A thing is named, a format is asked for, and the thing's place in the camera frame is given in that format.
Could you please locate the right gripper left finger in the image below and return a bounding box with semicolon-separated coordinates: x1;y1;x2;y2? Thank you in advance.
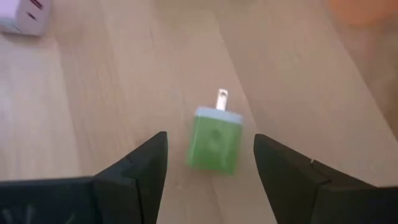
0;131;169;224

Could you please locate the orange translucent plastic bin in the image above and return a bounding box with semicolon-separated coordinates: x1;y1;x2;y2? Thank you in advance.
323;0;398;27

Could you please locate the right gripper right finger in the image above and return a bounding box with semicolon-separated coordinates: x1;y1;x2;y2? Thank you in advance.
252;133;398;224

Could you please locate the green white wall charger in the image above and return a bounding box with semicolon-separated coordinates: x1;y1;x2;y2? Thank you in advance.
185;88;244;176

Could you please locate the pink wall charger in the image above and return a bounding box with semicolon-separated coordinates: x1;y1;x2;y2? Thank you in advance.
0;0;52;38

